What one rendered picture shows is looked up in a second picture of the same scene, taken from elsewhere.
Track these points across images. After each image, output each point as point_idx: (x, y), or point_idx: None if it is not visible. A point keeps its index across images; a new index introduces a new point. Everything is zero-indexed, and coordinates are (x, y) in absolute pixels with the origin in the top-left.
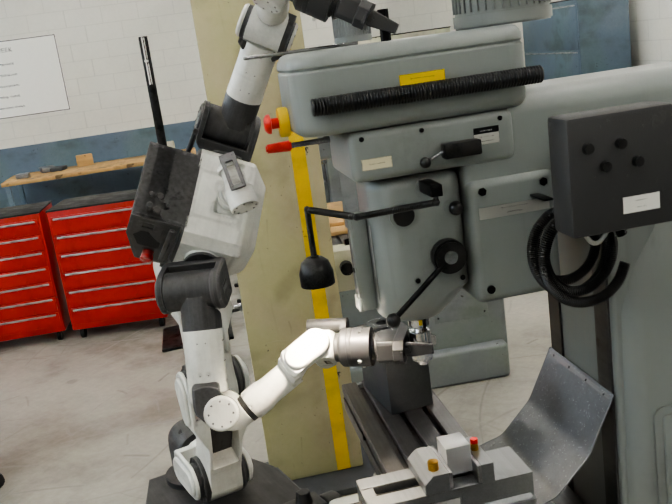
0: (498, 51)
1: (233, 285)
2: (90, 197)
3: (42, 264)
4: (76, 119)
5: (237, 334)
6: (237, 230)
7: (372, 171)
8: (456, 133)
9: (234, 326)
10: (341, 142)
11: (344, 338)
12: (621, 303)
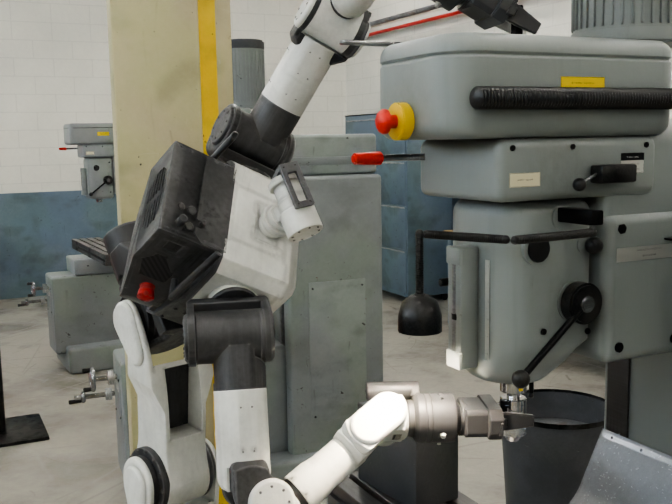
0: (655, 67)
1: (35, 379)
2: None
3: None
4: None
5: (52, 434)
6: (282, 264)
7: (518, 189)
8: (604, 156)
9: (47, 425)
10: (469, 153)
11: (425, 405)
12: None
